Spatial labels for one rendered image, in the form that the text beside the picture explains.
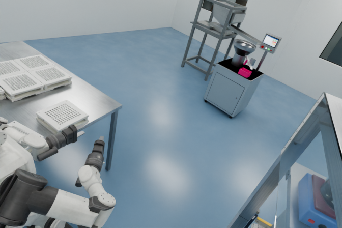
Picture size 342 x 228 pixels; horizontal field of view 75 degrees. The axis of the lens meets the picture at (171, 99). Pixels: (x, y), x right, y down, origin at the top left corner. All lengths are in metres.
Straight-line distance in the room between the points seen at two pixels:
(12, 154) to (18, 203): 0.19
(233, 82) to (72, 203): 3.07
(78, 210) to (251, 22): 5.92
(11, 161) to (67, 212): 0.27
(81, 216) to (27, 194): 0.19
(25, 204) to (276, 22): 5.88
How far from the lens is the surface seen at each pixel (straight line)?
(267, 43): 3.76
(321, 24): 5.97
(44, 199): 0.92
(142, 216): 2.35
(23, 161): 1.01
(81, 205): 0.94
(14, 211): 0.92
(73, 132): 1.39
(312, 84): 6.17
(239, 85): 3.60
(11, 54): 2.72
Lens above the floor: 2.05
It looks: 33 degrees down
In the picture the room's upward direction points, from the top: 16 degrees clockwise
